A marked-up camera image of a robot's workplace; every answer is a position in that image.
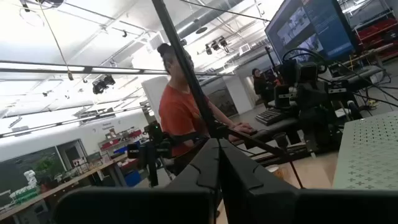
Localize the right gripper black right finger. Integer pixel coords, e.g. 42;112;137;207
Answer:
220;138;398;224

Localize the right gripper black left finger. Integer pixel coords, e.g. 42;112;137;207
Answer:
51;138;221;224

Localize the black equipment stand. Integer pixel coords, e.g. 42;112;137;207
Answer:
126;123;174;187

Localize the person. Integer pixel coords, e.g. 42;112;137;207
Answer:
156;42;254;175
251;67;276;108

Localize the blue plastic bin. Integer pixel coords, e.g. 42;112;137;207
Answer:
123;169;142;187

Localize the grey desk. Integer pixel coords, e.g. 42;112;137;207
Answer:
231;102;343;147

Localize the black keyboard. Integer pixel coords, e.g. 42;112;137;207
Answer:
254;107;285;127

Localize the black ceiling spotlight cluster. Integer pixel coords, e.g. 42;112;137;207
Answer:
204;35;230;56

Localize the green perforated metal shelf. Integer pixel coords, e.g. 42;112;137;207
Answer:
332;111;398;190

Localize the long wooden workbench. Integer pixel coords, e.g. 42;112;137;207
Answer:
0;152;128;224

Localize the small green potted plant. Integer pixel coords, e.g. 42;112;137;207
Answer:
32;155;60;187

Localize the large blue-screen monitor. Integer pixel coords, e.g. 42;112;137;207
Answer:
264;0;358;63

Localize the rack with red bins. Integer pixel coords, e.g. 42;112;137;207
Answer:
354;17;398;62

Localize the black hanging camera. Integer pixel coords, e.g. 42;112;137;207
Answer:
91;74;116;95

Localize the black aluminium rig frame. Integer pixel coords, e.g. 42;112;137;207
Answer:
0;0;305;190

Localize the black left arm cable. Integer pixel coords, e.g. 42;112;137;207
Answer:
281;47;328;75

